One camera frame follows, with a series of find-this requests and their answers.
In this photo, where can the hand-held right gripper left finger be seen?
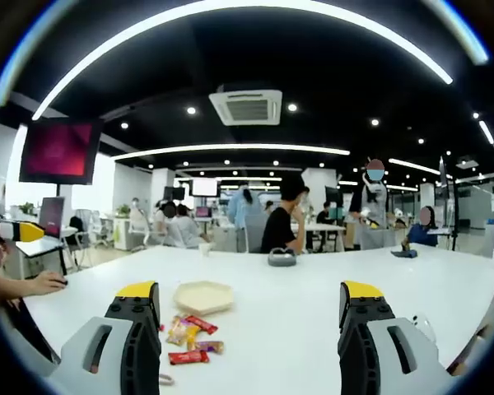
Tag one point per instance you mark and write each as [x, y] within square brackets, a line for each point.
[140, 329]

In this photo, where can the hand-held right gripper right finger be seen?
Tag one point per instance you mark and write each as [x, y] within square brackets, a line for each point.
[362, 329]

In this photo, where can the orange yellow food packet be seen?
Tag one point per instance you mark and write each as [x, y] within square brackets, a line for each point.
[180, 331]

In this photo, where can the beige hexagonal food container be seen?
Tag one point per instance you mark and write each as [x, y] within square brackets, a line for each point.
[203, 298]

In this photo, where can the brown purple food packet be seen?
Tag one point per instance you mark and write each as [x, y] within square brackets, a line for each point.
[209, 347]

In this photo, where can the dark red desk monitor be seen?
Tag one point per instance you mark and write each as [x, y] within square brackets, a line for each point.
[51, 218]

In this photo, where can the small white device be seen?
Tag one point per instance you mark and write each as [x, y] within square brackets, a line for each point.
[422, 327]

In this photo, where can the blue cloth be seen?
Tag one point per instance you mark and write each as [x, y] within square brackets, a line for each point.
[404, 253]

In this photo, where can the green potted plant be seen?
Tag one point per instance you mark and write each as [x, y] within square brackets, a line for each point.
[123, 210]

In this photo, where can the white paper cup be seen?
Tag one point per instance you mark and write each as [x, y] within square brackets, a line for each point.
[205, 249]

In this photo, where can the grey headset device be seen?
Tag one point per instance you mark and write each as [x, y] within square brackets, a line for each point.
[281, 258]

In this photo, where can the small pink desk monitor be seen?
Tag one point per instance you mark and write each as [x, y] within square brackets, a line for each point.
[203, 212]

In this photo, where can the black tripod stand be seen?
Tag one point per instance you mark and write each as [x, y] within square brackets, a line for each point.
[455, 214]

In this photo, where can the white bright display screen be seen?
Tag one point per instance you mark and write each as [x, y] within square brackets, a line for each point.
[204, 187]

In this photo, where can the ceiling light strip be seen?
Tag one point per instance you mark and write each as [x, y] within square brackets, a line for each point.
[436, 69]
[230, 150]

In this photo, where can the white ceiling air conditioner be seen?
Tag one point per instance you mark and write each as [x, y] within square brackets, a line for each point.
[247, 108]

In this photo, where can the large red wall monitor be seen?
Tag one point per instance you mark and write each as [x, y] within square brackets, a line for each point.
[59, 150]

